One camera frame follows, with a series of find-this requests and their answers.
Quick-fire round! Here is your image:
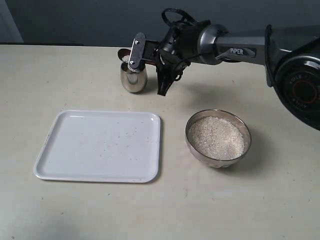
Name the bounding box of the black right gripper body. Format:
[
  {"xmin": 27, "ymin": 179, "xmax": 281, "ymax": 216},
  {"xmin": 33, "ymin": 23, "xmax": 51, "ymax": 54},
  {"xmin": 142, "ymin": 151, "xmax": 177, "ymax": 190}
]
[{"xmin": 143, "ymin": 19, "xmax": 210, "ymax": 75}]

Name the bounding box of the dark red wooden spoon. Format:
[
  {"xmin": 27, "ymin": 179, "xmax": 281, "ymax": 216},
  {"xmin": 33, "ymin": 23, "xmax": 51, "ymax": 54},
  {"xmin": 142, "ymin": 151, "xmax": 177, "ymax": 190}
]
[{"xmin": 117, "ymin": 48, "xmax": 156, "ymax": 66}]

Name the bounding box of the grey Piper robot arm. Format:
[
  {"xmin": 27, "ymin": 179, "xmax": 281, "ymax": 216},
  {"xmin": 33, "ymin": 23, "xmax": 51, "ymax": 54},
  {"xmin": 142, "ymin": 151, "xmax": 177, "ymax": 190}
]
[{"xmin": 128, "ymin": 20, "xmax": 320, "ymax": 129}]

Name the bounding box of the small steel cup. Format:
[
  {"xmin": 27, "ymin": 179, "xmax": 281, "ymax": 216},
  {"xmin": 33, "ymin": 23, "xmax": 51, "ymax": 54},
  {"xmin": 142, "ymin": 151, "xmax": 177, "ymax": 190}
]
[{"xmin": 120, "ymin": 62, "xmax": 148, "ymax": 94}]

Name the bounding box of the steel bowl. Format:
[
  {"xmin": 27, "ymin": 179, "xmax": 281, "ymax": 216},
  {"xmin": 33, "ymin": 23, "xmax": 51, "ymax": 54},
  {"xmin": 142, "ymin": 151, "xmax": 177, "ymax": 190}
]
[{"xmin": 185, "ymin": 109, "xmax": 252, "ymax": 168}]

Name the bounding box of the white rectangular tray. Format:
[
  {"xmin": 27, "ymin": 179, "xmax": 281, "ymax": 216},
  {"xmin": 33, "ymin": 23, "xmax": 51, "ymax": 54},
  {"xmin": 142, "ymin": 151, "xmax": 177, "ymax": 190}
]
[{"xmin": 33, "ymin": 110, "xmax": 162, "ymax": 183}]

